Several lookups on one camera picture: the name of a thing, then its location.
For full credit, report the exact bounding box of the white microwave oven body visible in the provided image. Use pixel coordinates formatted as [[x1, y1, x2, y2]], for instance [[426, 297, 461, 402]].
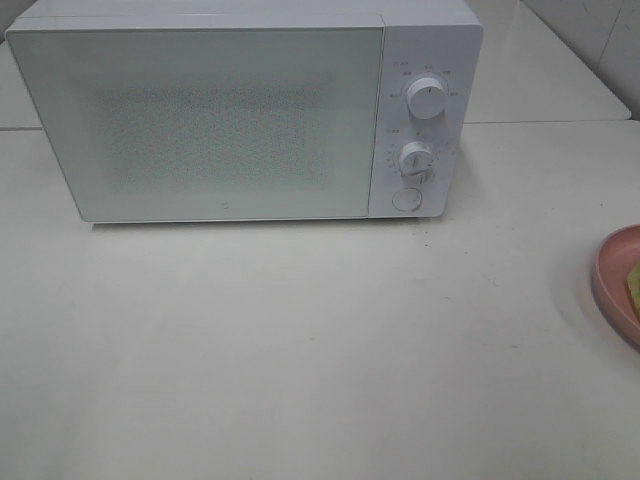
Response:
[[5, 1, 483, 222]]

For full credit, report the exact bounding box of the round white door-release button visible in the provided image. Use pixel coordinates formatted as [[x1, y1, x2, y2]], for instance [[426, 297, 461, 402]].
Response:
[[392, 188, 422, 212]]

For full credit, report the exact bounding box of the lower white timer knob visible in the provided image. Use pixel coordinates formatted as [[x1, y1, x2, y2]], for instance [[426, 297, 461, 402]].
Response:
[[398, 142, 437, 177]]

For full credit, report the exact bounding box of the white bread sandwich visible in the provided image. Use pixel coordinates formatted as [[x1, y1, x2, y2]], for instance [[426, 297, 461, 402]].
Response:
[[622, 263, 639, 342]]

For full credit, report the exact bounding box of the pink round plate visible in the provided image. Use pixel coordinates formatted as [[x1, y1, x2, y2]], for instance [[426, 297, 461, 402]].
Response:
[[591, 224, 639, 352]]

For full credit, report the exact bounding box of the upper white power knob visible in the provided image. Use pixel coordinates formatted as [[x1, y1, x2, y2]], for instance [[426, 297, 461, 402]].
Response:
[[406, 75, 448, 120]]

